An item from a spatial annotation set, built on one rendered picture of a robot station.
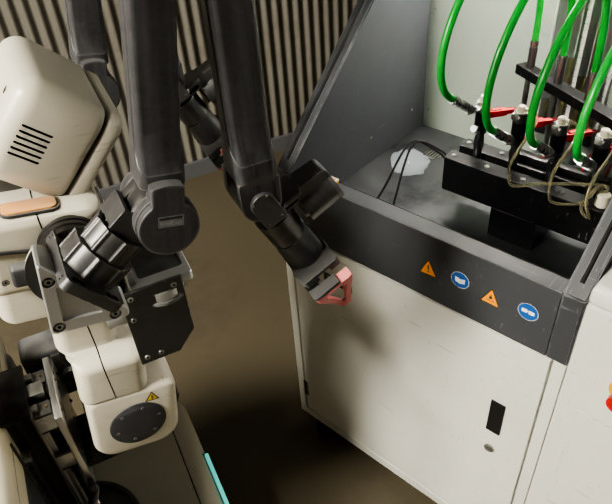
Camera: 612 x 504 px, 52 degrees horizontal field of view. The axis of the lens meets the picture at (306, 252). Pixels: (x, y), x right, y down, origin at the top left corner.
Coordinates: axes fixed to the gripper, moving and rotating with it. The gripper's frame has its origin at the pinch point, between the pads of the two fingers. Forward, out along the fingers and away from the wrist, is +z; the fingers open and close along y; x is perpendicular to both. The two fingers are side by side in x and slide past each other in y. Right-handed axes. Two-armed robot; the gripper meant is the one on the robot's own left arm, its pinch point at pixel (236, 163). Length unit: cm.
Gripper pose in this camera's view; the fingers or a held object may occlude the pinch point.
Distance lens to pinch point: 135.7
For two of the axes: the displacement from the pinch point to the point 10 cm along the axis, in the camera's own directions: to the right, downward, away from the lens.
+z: 4.6, 5.4, 7.1
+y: -4.4, -5.5, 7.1
